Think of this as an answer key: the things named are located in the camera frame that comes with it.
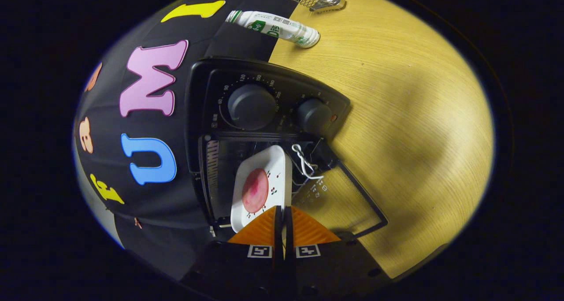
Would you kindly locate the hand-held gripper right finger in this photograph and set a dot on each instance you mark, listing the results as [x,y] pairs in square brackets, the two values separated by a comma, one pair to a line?
[289,239]

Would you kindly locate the red cloth clip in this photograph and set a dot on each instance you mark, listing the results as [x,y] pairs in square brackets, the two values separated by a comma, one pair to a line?
[138,223]

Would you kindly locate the black toaster oven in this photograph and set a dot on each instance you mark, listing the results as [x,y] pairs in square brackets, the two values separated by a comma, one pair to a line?
[286,85]

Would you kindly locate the pink round bun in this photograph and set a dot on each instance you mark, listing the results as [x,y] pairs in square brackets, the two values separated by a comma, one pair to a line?
[254,191]

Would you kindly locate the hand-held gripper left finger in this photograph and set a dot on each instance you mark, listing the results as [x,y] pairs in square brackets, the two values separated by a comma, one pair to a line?
[278,239]

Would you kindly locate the white square plate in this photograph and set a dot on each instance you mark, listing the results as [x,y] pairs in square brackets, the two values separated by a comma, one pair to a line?
[273,160]

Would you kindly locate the white bottle green label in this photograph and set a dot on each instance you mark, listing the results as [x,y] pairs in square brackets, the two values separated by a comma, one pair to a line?
[282,27]

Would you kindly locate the black backdrop cloth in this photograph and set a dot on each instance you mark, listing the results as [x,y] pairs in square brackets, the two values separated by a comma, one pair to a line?
[176,204]

